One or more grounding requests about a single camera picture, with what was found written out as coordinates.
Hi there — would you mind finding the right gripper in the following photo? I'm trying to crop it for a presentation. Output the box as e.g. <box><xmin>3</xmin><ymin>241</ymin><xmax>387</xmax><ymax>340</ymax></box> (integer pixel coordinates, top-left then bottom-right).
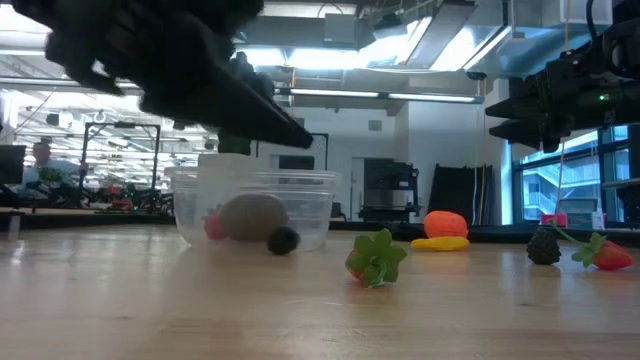
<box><xmin>484</xmin><ymin>42</ymin><xmax>604</xmax><ymax>154</ymax></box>

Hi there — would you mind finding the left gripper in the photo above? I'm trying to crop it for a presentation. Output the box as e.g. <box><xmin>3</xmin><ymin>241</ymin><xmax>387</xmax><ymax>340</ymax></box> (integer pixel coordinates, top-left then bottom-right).
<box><xmin>94</xmin><ymin>0</ymin><xmax>315</xmax><ymax>150</ymax></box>

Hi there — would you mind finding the brown toy kiwi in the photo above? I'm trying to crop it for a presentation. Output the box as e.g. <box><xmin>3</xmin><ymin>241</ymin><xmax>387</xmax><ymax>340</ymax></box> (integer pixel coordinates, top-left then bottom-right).
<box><xmin>219</xmin><ymin>193</ymin><xmax>290</xmax><ymax>243</ymax></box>

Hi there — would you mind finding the large red toy strawberry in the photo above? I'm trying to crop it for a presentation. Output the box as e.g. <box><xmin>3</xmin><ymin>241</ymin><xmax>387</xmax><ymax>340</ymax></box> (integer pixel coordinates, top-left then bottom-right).
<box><xmin>203</xmin><ymin>208</ymin><xmax>229</xmax><ymax>241</ymax></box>

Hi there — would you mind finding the clear plastic tupperware container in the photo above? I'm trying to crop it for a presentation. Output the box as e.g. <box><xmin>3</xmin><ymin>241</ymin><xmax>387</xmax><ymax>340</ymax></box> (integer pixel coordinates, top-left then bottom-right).
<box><xmin>170</xmin><ymin>167</ymin><xmax>342</xmax><ymax>253</ymax></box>

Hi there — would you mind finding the dark toy blackberry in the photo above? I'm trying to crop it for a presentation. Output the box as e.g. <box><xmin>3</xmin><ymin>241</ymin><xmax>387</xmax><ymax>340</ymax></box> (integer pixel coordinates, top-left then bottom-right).
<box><xmin>266</xmin><ymin>225</ymin><xmax>302</xmax><ymax>257</ymax></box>
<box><xmin>525</xmin><ymin>228</ymin><xmax>563</xmax><ymax>267</ymax></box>

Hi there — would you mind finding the orange toy tangerine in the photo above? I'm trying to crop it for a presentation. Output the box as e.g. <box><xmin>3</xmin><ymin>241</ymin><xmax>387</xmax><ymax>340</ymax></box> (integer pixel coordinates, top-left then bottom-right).
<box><xmin>423</xmin><ymin>210</ymin><xmax>470</xmax><ymax>240</ymax></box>

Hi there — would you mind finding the yellow toy fruit slice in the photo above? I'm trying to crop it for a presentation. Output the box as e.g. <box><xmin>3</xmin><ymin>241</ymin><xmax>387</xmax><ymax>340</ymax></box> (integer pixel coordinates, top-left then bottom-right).
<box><xmin>410</xmin><ymin>235</ymin><xmax>471</xmax><ymax>253</ymax></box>

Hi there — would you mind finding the small red toy strawberry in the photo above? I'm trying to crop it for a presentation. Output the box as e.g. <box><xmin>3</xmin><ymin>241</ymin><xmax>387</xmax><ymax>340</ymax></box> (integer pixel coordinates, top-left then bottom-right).
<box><xmin>548</xmin><ymin>219</ymin><xmax>635</xmax><ymax>272</ymax></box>
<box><xmin>344</xmin><ymin>228</ymin><xmax>408</xmax><ymax>290</ymax></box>

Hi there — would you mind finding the green cactus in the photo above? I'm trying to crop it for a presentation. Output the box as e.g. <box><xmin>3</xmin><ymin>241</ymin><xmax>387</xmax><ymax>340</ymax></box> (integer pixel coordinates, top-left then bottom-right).
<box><xmin>217</xmin><ymin>51</ymin><xmax>259</xmax><ymax>156</ymax></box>

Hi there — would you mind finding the black rectangular screen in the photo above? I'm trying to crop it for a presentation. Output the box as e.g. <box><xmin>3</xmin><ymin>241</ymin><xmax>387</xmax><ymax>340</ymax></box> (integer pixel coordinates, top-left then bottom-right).
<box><xmin>277</xmin><ymin>154</ymin><xmax>316</xmax><ymax>172</ymax></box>

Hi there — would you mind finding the black leaning panel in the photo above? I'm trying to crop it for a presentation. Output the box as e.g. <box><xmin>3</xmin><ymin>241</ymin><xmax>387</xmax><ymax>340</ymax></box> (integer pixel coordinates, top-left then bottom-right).
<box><xmin>427</xmin><ymin>163</ymin><xmax>494</xmax><ymax>226</ymax></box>

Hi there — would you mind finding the long tube light fixture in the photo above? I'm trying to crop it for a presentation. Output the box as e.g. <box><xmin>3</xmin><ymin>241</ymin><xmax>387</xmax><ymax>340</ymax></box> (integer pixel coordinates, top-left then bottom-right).
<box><xmin>274</xmin><ymin>87</ymin><xmax>485</xmax><ymax>105</ymax></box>

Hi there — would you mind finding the teal and white box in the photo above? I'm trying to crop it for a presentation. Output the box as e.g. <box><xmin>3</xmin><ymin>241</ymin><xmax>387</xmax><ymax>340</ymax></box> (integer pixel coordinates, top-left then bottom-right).
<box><xmin>567</xmin><ymin>210</ymin><xmax>607</xmax><ymax>230</ymax></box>

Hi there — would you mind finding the black gantry rig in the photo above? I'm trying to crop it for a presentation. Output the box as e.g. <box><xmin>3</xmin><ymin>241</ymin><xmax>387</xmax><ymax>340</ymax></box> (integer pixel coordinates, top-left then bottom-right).
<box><xmin>78</xmin><ymin>121</ymin><xmax>162</xmax><ymax>209</ymax></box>

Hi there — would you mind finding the black robot arms workstation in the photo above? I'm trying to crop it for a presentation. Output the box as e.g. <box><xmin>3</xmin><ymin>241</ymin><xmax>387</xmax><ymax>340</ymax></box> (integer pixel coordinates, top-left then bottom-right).
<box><xmin>24</xmin><ymin>182</ymin><xmax>174</xmax><ymax>214</ymax></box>

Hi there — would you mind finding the grey ceiling box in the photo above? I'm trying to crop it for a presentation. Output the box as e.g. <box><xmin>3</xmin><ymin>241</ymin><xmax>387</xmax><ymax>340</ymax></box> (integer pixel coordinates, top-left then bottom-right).
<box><xmin>323</xmin><ymin>13</ymin><xmax>357</xmax><ymax>44</ymax></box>

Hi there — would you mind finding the black equipment cart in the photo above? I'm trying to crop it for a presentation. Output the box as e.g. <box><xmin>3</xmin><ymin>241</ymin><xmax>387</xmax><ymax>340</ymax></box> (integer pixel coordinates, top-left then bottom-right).
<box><xmin>358</xmin><ymin>157</ymin><xmax>422</xmax><ymax>223</ymax></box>

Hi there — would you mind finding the green leafy plant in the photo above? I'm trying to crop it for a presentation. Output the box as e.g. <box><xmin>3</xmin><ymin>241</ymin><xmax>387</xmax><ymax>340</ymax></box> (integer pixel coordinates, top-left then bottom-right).
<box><xmin>37</xmin><ymin>167</ymin><xmax>66</xmax><ymax>184</ymax></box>

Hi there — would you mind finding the person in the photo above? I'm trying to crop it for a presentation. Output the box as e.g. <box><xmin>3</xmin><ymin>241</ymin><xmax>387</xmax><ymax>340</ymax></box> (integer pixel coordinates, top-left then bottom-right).
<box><xmin>22</xmin><ymin>141</ymin><xmax>90</xmax><ymax>194</ymax></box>

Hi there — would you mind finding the black computer monitor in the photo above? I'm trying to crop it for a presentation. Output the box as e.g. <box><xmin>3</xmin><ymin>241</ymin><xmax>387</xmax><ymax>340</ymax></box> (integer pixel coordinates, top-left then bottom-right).
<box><xmin>0</xmin><ymin>144</ymin><xmax>26</xmax><ymax>185</ymax></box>

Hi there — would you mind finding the orange hanging cord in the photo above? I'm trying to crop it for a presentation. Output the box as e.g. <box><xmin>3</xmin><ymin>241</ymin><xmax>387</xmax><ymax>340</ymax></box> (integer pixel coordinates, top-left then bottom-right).
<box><xmin>555</xmin><ymin>0</ymin><xmax>572</xmax><ymax>216</ymax></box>

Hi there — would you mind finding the black gantry frame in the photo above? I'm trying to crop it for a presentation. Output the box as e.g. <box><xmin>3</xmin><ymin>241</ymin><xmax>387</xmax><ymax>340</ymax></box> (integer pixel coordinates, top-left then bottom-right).
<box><xmin>255</xmin><ymin>132</ymin><xmax>330</xmax><ymax>216</ymax></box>

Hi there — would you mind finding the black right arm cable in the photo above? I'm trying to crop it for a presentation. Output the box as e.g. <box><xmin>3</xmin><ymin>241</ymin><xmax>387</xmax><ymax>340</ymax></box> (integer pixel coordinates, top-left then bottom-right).
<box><xmin>587</xmin><ymin>0</ymin><xmax>609</xmax><ymax>49</ymax></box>

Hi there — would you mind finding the black aluminium table frame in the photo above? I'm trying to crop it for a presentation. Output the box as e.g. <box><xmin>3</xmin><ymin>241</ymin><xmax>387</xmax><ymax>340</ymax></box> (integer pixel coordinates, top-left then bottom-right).
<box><xmin>0</xmin><ymin>209</ymin><xmax>640</xmax><ymax>247</ymax></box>

